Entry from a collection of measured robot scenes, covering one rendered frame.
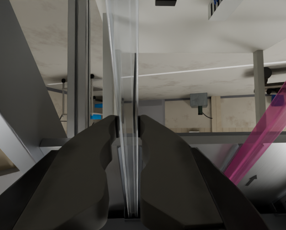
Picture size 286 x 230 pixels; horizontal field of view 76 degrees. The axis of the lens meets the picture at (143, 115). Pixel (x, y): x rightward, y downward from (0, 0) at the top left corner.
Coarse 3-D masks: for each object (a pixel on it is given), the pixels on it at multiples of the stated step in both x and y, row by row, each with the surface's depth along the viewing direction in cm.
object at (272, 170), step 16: (48, 144) 16; (112, 144) 17; (192, 144) 17; (208, 144) 17; (224, 144) 17; (240, 144) 17; (272, 144) 17; (112, 160) 18; (224, 160) 19; (272, 160) 19; (112, 176) 20; (256, 176) 22; (272, 176) 22; (112, 192) 23; (256, 192) 25; (272, 192) 25; (112, 208) 27; (256, 208) 29
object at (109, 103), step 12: (108, 36) 54; (108, 48) 54; (108, 60) 54; (108, 72) 54; (108, 84) 54; (264, 84) 83; (108, 96) 53; (264, 96) 83; (108, 108) 53; (264, 108) 83
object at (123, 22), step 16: (112, 0) 8; (128, 0) 8; (112, 16) 8; (128, 16) 8; (112, 32) 8; (128, 32) 8; (112, 48) 9; (128, 48) 9; (112, 64) 10; (128, 64) 10; (128, 80) 10; (128, 96) 11; (128, 112) 12; (128, 128) 13; (128, 144) 14; (128, 160) 16; (128, 176) 18; (128, 192) 21; (128, 208) 24
